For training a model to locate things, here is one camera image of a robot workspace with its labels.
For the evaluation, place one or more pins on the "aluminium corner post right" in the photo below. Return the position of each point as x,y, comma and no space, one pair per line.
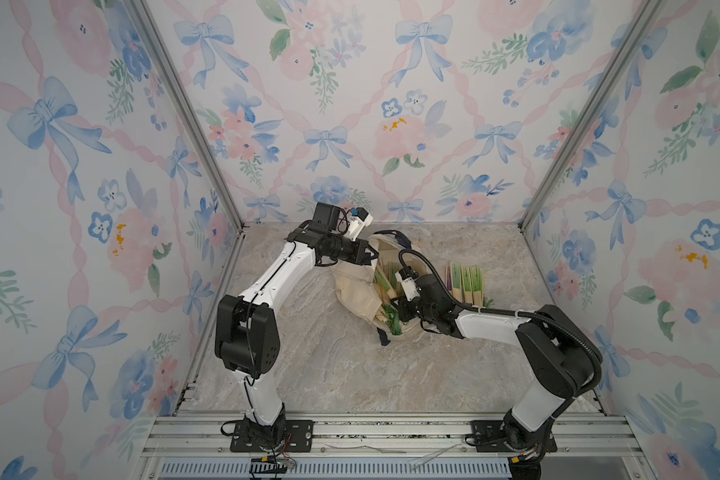
618,63

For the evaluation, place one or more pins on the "light green bamboo fan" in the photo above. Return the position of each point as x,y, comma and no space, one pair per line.
386,290

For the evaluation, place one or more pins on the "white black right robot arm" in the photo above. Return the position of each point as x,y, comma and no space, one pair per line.
565,363

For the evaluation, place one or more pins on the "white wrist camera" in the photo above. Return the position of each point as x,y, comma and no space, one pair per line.
406,278
359,219

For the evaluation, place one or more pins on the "green bamboo folding fan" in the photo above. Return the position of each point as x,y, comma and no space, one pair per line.
476,276
466,285

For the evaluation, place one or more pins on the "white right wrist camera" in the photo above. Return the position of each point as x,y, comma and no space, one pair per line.
406,278

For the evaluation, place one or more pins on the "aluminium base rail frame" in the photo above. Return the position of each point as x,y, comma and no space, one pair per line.
190,445

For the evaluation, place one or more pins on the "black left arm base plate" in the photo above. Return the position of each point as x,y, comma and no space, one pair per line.
295,436

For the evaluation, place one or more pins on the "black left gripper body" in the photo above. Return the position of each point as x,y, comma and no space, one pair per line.
344,250

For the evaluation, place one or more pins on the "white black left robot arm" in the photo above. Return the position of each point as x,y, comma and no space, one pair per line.
247,338

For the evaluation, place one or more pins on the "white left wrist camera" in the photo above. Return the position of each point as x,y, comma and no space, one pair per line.
359,219

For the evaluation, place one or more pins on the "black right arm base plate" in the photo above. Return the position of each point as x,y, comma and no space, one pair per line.
486,435

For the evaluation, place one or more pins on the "aluminium corner post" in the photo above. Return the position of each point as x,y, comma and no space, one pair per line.
618,63
155,45

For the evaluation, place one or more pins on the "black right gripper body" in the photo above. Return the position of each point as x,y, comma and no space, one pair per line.
415,308

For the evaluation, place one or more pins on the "aluminium corner post left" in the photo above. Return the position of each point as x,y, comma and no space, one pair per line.
155,45

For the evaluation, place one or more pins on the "beige tote bag navy handles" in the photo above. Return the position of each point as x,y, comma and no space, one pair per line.
358,293

